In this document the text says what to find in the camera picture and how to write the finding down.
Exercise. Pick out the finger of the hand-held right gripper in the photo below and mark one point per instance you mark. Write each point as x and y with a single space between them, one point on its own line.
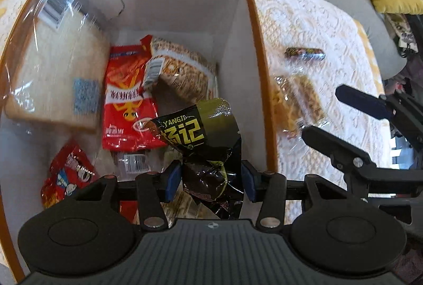
330 143
360 101

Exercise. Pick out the large red snack packet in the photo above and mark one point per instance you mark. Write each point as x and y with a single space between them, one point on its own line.
125 106

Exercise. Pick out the red cartoon snack packet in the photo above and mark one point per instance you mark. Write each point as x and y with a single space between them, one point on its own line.
66 169

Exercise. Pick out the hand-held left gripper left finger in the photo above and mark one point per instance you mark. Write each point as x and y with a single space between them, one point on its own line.
173 181

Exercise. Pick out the patterned fabric bag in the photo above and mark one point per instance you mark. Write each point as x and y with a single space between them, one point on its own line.
401 33

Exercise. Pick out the orange cardboard box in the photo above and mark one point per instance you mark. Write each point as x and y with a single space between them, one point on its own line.
264 90

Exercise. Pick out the black and green snack packet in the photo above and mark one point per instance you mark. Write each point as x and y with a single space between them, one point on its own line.
205 126

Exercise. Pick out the clear packet with green label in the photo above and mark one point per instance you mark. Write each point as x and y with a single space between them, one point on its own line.
134 162

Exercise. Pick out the white lace tablecloth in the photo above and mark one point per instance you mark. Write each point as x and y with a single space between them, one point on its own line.
314 24

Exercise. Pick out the clear-wrapped sliced bread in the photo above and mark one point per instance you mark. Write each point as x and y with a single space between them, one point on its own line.
49 73

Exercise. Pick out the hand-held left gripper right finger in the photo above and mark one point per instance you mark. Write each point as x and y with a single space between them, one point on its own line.
248 181

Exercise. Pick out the dark sausage stick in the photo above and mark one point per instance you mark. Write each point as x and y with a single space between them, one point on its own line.
304 53

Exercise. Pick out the clear cracker packet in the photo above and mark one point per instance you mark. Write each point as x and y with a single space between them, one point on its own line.
297 100
185 73

